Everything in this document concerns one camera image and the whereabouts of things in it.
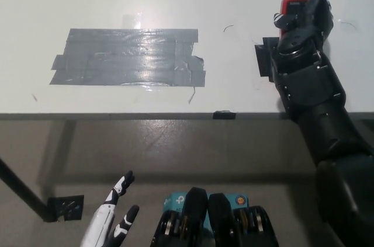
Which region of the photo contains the black and white right hand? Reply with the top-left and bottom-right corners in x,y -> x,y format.
273,0 -> 335,55

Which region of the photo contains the red digital multimeter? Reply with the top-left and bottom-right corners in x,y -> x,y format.
277,0 -> 312,40

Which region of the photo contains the white and black left hand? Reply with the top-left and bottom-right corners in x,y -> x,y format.
83,170 -> 140,247

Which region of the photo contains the black and teal robot body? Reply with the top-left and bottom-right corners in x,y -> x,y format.
150,187 -> 278,247

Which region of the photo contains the black floor tape patch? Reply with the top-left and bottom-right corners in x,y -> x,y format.
46,194 -> 85,223

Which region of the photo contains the grey duct tape patch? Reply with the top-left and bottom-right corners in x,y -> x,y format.
49,27 -> 206,87

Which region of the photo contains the small black tape strip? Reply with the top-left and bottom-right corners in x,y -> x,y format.
213,109 -> 237,120

